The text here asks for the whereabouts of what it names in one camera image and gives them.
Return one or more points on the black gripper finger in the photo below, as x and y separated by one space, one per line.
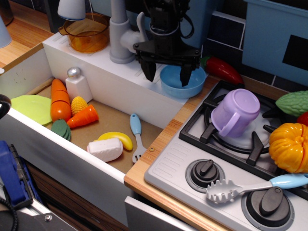
148 67
185 74

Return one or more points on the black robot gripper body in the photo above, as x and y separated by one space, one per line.
169 25

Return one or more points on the light blue plastic bowl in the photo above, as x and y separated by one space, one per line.
172 85

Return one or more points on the red toy chili pepper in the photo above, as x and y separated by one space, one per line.
218 67

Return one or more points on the grey toy faucet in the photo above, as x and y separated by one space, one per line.
122 37

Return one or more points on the purple plastic cup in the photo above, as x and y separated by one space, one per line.
235 113

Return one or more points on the amber transparent pot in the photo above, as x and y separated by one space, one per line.
88 35

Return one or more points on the black stove grate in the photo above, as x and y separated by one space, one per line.
247 154

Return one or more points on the white salt shaker silver cap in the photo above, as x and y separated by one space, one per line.
77 85

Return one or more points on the orange toy carrot tip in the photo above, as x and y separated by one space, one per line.
84 117

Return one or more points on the yellow toy banana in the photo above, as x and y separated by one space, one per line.
125 139

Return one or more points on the grey toy stove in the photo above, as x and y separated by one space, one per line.
167 173

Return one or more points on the yellow toy corn piece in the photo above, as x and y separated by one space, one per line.
77 105

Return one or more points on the white toy sink basin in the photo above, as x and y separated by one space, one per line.
120 86

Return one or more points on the white toy bread piece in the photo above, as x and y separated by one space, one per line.
106 150

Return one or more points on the light blue cabinet box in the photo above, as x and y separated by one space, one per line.
276 40

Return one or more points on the orange toy carrot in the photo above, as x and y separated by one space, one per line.
60 101

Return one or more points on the left black stove knob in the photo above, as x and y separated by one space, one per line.
201 173

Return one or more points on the black stove knob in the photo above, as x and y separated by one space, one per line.
201 173
268 210

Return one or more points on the dark green toy leaves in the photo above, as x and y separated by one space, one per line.
61 128

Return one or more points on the green toy bitter gourd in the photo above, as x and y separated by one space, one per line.
294 103

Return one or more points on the light green toy plate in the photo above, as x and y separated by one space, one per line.
35 107

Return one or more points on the orange toy pumpkin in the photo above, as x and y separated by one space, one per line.
288 147

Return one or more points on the red toy tomato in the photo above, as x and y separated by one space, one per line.
303 119

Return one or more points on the light blue cup edge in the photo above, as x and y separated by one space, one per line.
5 38

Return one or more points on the right black stove knob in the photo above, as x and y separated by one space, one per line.
268 210

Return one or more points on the blue clamp device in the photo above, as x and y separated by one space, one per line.
19 189

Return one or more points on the blue handled grey spatula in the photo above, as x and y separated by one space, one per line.
135 125

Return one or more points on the blue handled pasta spoon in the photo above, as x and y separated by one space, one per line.
225 190

